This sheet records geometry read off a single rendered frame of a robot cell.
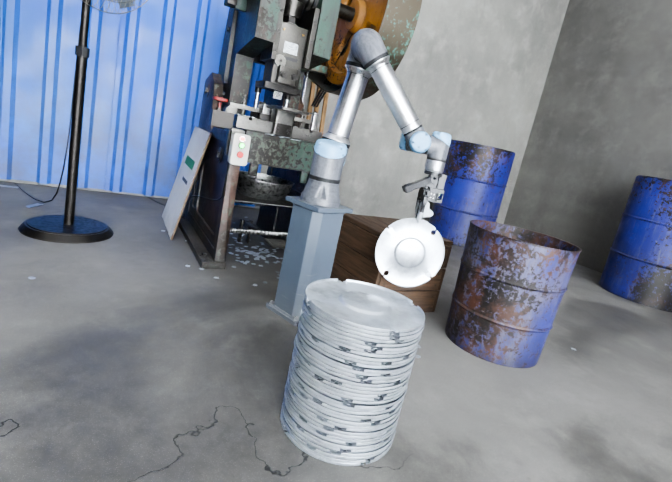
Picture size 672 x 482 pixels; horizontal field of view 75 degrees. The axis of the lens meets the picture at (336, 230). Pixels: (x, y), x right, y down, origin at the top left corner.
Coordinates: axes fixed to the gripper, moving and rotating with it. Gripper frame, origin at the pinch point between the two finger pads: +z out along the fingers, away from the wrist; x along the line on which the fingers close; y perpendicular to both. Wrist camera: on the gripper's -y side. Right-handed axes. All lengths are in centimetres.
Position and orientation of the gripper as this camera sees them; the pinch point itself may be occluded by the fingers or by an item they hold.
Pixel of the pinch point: (416, 219)
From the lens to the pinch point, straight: 179.5
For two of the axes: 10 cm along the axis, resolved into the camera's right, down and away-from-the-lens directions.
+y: 9.8, 1.7, 1.2
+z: -1.9, 9.6, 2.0
